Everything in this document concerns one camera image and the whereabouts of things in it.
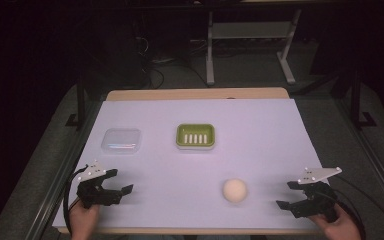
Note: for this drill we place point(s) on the pale lilac table mat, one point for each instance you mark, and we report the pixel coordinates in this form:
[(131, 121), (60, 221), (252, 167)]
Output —
[(193, 166)]

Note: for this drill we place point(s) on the black metal stand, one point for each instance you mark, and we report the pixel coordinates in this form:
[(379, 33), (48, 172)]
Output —
[(81, 106), (356, 100)]

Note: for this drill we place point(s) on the green soap dish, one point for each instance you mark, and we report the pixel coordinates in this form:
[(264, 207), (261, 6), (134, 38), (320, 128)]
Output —
[(195, 136)]

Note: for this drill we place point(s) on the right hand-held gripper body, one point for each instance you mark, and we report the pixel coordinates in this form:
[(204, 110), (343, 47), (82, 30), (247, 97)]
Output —
[(316, 200)]

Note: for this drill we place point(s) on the person's left hand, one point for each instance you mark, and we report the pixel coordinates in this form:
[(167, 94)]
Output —
[(83, 220)]

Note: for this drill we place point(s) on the aluminium frame rail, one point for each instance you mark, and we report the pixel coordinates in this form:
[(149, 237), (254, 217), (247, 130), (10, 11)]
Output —
[(58, 180), (376, 166)]

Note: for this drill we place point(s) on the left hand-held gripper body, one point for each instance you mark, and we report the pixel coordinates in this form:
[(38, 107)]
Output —
[(95, 196)]

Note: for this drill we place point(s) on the round cream soap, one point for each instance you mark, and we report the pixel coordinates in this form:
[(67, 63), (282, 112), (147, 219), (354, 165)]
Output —
[(235, 190)]

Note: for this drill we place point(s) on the white metal stand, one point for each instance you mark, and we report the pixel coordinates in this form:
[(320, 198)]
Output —
[(246, 30)]

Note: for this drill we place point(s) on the person's right hand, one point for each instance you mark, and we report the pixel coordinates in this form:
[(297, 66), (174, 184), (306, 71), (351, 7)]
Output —
[(338, 228)]

